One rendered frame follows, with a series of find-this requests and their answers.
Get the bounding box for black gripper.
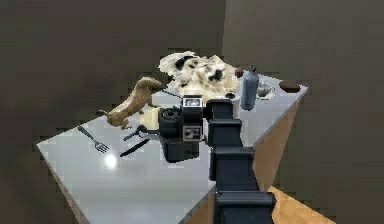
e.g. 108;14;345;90
122;106;202;164

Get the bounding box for cream cup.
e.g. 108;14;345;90
142;106;161;131

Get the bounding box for black knife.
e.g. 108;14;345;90
119;138;151;158

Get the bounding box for brown animal figure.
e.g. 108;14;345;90
96;76;165;131

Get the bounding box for thin dark pencil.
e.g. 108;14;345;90
161;88;184;100

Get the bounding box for dark grey fork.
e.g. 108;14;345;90
77;124;110;154

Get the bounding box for grey table with brown sides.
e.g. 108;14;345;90
36;71;310;224

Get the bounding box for white black-spotted crumpled cloth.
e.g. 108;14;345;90
157;50;242;102

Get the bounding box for white cup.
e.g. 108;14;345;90
225;92;242;120

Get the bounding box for grey-blue spray bottle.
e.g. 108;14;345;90
240;64;261;111

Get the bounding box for white bowl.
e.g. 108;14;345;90
256;81;277;101

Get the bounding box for dark brown bread loaf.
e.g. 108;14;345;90
278;79;302;94

